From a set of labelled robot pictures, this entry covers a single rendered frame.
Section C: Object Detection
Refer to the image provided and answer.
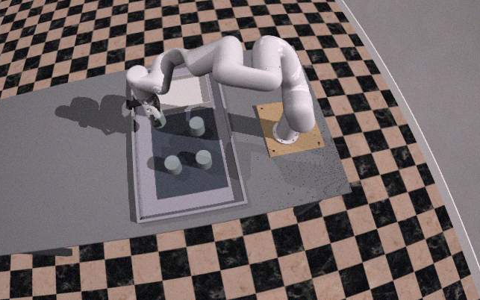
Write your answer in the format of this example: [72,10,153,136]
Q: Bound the clear glass jar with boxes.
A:
[158,109,166,128]
[196,150,212,170]
[164,155,182,175]
[189,116,205,137]

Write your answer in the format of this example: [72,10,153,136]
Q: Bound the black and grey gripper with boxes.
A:
[141,94,162,128]

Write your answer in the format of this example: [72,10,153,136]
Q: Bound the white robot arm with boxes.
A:
[122,35,315,145]

